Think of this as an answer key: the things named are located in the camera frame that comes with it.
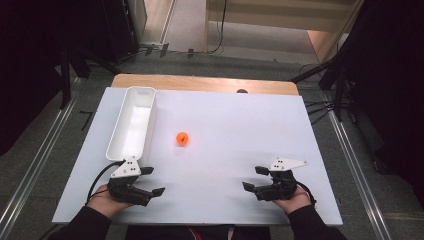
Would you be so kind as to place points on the person's right hand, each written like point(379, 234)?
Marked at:
point(295, 201)

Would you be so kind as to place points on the white plastic bin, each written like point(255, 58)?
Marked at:
point(135, 126)

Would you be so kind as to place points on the black metal stand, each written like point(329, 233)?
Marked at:
point(338, 86)
point(66, 80)

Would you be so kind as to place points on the small dark object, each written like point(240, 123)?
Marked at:
point(242, 91)

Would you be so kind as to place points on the orange ball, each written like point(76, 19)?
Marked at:
point(182, 138)

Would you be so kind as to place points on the person's left hand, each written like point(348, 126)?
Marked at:
point(105, 205)

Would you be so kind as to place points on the white board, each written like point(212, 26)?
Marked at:
point(226, 140)

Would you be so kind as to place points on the metal floor rail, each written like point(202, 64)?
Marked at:
point(358, 173)
point(36, 163)

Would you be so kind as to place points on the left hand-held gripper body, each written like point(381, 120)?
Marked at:
point(124, 186)

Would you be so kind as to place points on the black cabinet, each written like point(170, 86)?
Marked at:
point(120, 30)

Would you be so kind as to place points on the wooden table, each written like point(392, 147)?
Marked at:
point(200, 82)

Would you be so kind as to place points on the beige wooden furniture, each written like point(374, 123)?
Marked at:
point(276, 16)

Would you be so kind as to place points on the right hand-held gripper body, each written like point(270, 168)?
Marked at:
point(280, 185)

